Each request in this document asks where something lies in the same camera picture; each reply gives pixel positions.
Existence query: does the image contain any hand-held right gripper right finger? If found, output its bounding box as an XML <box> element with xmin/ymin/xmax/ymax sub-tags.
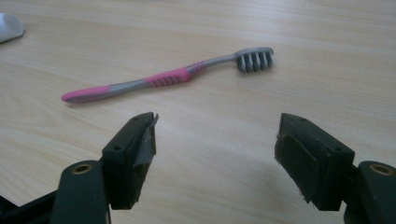
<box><xmin>274</xmin><ymin>112</ymin><xmax>356</xmax><ymax>212</ymax></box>

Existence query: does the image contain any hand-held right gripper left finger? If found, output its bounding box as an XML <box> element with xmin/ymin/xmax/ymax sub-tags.
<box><xmin>102</xmin><ymin>111</ymin><xmax>160</xmax><ymax>211</ymax></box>

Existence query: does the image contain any pink and grey toothbrush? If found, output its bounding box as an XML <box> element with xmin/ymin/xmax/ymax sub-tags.
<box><xmin>61</xmin><ymin>47</ymin><xmax>276</xmax><ymax>105</ymax></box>

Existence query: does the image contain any white purple toothpaste tube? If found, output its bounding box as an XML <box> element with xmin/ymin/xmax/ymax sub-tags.
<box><xmin>0</xmin><ymin>12</ymin><xmax>25</xmax><ymax>44</ymax></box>

